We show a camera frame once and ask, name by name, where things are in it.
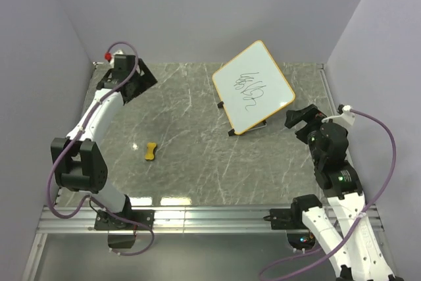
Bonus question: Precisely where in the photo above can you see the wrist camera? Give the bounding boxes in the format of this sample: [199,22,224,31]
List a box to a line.
[322,105,355,129]
[104,49,136,72]

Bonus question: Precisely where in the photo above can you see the wire whiteboard stand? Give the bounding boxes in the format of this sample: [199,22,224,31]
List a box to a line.
[216,100,268,137]

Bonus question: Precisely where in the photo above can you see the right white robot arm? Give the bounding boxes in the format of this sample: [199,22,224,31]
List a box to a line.
[285,105,400,280]

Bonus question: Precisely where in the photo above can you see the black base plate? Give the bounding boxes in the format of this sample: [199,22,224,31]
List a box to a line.
[266,209,307,230]
[94,209,155,231]

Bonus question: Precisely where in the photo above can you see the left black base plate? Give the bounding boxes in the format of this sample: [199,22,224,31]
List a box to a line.
[94,209,155,231]

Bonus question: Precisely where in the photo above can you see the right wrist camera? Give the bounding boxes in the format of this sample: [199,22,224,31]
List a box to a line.
[322,105,355,129]

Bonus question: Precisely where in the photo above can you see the yellow bone-shaped eraser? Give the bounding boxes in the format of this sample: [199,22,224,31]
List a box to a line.
[144,142,157,161]

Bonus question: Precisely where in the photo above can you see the aluminium mounting rail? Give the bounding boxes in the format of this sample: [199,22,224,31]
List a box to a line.
[36,205,384,233]

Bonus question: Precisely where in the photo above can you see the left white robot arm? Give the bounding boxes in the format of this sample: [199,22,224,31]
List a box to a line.
[51,54,157,230]

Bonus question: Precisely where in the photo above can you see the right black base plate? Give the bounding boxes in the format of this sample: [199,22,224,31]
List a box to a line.
[266,209,307,230]

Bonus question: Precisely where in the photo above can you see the yellow-framed whiteboard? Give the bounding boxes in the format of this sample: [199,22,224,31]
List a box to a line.
[212,40,295,136]

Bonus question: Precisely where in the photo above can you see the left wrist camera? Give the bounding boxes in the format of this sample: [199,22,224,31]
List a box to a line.
[104,49,136,72]

